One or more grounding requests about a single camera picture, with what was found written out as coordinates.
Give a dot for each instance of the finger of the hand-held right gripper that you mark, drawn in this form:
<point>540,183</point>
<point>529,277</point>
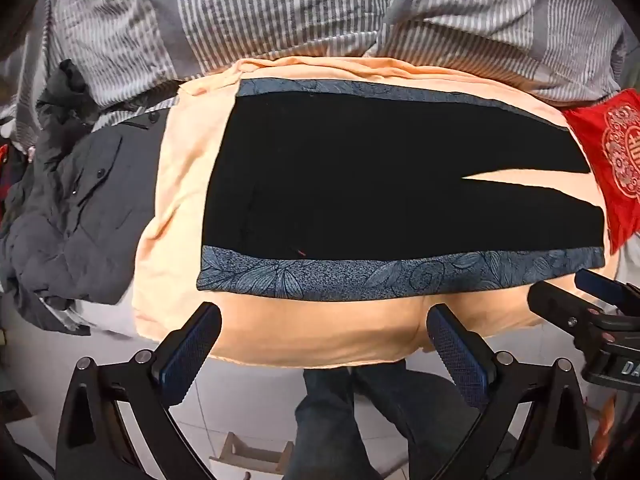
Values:
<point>607,287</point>
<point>555,302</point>

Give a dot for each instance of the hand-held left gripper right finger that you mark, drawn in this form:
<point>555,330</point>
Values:
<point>457,355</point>

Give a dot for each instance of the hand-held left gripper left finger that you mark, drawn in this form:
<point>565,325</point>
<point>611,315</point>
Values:
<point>192,355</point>

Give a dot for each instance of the black pants with blue trim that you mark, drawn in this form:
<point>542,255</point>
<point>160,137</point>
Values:
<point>380,185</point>

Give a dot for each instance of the small cardboard box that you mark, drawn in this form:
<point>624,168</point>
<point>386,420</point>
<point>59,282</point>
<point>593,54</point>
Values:
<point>250,452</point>

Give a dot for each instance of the person's legs in jeans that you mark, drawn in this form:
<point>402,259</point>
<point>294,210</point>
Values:
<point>350,425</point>

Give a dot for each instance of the red embroidered cloth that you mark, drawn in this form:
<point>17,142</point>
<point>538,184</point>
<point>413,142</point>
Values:
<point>612,155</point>

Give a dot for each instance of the dark grey jacket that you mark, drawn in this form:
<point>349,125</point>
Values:
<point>80,210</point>

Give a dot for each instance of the peach blanket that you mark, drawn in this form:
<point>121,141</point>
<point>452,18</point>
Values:
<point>185,170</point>

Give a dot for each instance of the black garment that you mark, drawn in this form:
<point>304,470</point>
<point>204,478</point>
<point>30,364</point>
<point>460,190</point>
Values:
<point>62,105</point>

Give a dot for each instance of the grey striped duvet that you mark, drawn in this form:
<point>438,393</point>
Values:
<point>300,10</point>

